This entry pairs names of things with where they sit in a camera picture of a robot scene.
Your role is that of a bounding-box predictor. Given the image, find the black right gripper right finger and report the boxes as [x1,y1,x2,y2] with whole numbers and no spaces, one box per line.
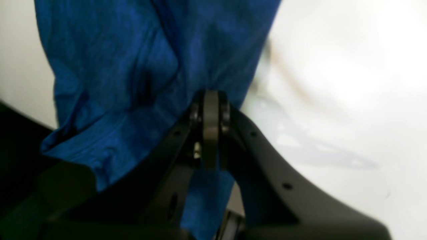
[220,94,391,240]

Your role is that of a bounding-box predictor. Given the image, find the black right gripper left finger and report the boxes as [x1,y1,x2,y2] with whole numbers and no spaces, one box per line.
[40,91,220,240]

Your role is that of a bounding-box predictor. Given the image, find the blue t-shirt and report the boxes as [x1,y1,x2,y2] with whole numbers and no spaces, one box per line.
[33,0,282,240]

